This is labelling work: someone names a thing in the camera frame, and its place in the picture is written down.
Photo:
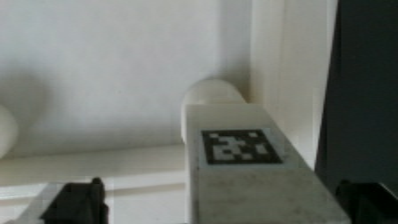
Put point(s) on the white leg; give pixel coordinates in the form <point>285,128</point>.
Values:
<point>253,185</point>

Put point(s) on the white square tabletop part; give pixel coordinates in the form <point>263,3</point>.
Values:
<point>103,56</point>

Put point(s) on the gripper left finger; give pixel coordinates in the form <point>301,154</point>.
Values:
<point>79,206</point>

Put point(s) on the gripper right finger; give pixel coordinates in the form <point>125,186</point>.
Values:
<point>368,202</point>

